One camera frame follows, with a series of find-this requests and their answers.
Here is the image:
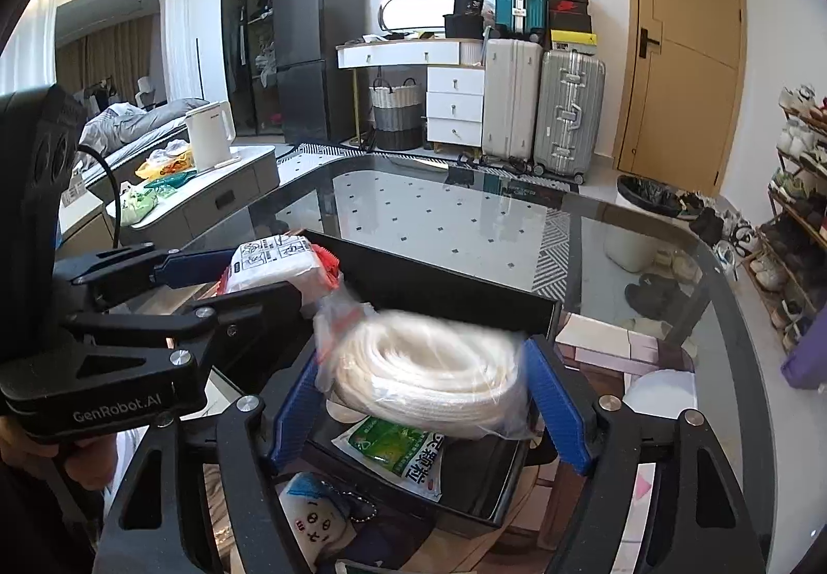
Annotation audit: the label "bed with grey duvet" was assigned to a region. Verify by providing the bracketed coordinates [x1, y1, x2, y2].
[76, 97, 209, 169]

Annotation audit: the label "black glass cabinet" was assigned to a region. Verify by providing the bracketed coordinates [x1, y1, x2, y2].
[221, 0, 320, 137]

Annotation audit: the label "black bag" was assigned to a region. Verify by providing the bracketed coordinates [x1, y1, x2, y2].
[443, 0, 486, 40]

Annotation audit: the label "grey white laundry basket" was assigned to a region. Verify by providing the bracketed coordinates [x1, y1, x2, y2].
[370, 78, 425, 152]

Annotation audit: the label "printed cartoon table mat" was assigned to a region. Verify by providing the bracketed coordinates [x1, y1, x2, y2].
[122, 283, 700, 574]

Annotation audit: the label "black white patterned rug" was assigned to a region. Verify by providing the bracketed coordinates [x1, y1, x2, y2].
[278, 141, 583, 299]

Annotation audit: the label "oval vanity mirror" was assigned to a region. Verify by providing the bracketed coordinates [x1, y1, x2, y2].
[376, 0, 457, 36]

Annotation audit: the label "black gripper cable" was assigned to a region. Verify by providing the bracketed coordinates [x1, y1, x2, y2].
[78, 144, 121, 253]

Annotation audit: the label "white suitcase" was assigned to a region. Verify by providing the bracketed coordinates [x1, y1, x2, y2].
[481, 37, 544, 161]

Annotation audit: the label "black slippers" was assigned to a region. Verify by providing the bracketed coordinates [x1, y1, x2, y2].
[623, 273, 697, 324]

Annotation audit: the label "bagged white rope coil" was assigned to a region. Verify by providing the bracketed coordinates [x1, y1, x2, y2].
[313, 283, 541, 443]

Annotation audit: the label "white plush keychain toy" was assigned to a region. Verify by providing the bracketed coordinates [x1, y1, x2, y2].
[278, 471, 384, 574]

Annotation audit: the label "white sheer curtain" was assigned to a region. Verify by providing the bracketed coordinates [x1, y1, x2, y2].
[0, 0, 62, 97]

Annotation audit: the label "black refrigerator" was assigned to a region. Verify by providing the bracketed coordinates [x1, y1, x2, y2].
[271, 0, 368, 147]

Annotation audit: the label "brown curtain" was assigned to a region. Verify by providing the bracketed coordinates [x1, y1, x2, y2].
[57, 19, 162, 104]

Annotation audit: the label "tan wooden door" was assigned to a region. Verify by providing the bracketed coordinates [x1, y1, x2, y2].
[612, 0, 744, 198]

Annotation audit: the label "white vanity desk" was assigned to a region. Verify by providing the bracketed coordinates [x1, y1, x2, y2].
[336, 37, 487, 149]

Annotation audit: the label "silver suitcase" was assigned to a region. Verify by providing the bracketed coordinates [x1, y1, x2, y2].
[533, 49, 607, 185]

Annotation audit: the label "yellow black box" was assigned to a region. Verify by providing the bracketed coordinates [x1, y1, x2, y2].
[550, 29, 599, 54]

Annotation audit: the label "yellow snack bag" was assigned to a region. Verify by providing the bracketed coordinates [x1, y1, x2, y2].
[137, 140, 196, 182]

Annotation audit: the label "white electric kettle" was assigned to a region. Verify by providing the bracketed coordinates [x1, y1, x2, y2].
[185, 101, 235, 172]

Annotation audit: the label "purple cloth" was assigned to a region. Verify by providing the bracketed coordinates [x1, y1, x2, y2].
[780, 315, 827, 391]

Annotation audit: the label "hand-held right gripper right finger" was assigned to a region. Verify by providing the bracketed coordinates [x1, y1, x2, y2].
[523, 336, 734, 574]

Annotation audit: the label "black cardboard box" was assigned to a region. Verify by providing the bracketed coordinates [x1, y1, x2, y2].
[258, 229, 564, 539]

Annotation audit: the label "green white medicine packet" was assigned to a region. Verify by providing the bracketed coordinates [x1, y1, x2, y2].
[331, 415, 447, 501]

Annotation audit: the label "dark cloth pouch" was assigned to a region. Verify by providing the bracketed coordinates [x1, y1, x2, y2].
[336, 516, 441, 574]

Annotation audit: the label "white wet wipes packet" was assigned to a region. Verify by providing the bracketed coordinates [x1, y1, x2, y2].
[220, 234, 341, 298]

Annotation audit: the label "green plastic bag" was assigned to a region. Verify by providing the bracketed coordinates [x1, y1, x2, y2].
[121, 185, 160, 227]

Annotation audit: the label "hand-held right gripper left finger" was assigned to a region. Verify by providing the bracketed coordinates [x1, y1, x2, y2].
[97, 353, 324, 574]

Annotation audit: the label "shoe rack with shoes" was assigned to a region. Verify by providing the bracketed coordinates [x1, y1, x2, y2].
[749, 84, 827, 352]

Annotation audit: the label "wooden shoe rack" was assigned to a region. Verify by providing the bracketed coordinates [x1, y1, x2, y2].
[765, 102, 827, 355]

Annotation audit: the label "white grey side cabinet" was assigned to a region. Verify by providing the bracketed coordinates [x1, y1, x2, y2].
[105, 146, 283, 247]

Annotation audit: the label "white bin with black liner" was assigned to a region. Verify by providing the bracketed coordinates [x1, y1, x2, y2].
[604, 174, 687, 275]

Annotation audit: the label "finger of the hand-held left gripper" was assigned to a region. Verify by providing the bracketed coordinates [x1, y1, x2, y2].
[55, 247, 235, 316]
[39, 283, 304, 384]

